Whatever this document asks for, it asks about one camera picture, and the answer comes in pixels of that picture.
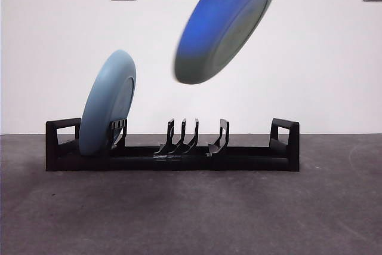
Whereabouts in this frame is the pale green round plate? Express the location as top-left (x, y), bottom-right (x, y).
top-left (173, 0), bottom-right (282, 85)

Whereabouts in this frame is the light blue round plate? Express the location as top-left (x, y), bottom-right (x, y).
top-left (79, 49), bottom-right (137, 156)

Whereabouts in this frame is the black plastic plate rack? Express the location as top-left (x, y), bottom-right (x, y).
top-left (45, 117), bottom-right (300, 173)

